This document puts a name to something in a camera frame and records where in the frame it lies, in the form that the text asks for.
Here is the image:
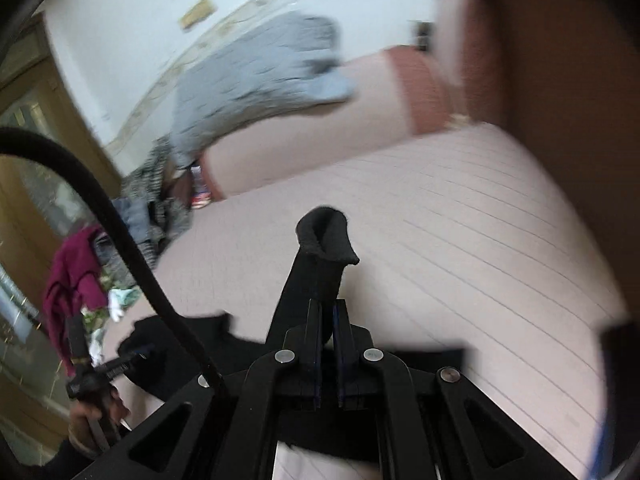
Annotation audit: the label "grey denim shirt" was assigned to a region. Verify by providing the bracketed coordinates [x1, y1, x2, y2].
[111, 195, 152, 247]

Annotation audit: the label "houndstooth coat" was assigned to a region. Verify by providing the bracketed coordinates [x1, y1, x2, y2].
[121, 136, 195, 266]

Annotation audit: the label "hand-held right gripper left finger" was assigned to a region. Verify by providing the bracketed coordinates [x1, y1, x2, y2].
[70, 299, 323, 480]

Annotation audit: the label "person's left hand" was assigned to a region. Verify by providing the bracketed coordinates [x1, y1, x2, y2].
[69, 386, 132, 461]

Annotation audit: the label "black sleeved cable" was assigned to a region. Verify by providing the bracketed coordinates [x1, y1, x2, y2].
[0, 127, 231, 396]

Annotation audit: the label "grey quilted pillow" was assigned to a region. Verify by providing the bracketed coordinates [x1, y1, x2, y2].
[169, 12, 357, 171]

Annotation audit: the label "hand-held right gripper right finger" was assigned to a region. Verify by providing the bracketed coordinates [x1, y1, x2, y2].
[334, 299, 576, 480]

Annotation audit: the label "white and green cloth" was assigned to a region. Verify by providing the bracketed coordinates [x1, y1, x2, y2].
[81, 284, 142, 358]

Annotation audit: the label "maroon garment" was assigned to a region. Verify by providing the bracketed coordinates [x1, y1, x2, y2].
[42, 225, 109, 376]

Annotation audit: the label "red and blue packet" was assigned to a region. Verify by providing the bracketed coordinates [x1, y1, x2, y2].
[189, 164, 214, 211]

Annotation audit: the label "black pants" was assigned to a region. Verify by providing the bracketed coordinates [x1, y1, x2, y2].
[117, 205, 471, 466]

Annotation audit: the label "wooden wall frame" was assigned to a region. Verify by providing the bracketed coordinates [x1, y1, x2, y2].
[179, 0, 219, 31]

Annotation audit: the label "pink quilted sofa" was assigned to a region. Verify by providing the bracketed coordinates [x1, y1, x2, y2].
[95, 0, 633, 480]

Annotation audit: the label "wooden door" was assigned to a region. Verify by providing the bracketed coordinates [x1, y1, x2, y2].
[0, 14, 127, 463]

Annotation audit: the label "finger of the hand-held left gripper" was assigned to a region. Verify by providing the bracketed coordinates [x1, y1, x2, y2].
[66, 315, 94, 379]
[99, 344, 154, 379]

